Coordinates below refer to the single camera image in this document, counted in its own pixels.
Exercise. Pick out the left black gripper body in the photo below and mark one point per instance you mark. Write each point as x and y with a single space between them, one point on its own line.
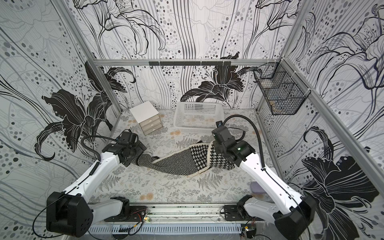
135 151

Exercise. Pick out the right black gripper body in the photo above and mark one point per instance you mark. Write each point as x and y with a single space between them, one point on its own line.
222 149

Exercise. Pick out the black white knitted scarf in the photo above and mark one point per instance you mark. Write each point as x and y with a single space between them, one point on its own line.
190 161

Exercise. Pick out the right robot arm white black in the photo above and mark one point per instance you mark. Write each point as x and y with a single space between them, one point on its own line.
291 212

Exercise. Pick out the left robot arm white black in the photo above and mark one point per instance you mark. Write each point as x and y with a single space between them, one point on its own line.
70 213

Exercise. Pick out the white plastic perforated basket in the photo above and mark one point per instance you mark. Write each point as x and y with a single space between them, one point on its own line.
191 117

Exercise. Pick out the small white drawer cabinet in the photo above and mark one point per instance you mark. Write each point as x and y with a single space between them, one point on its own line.
148 117

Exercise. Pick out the white and grey box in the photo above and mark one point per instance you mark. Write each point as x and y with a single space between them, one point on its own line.
256 188

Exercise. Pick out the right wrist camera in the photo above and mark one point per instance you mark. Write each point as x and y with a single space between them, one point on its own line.
219 124

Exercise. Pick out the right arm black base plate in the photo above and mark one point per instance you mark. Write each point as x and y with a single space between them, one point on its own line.
237 213

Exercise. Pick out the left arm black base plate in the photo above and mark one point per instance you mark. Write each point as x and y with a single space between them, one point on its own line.
132 214

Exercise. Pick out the black wire wall basket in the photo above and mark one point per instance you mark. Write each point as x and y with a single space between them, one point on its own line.
282 94

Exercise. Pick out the white slotted cable duct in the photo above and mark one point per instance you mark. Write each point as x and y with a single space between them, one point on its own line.
170 229

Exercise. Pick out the black bar on rail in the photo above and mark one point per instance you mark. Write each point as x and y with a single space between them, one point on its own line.
190 63

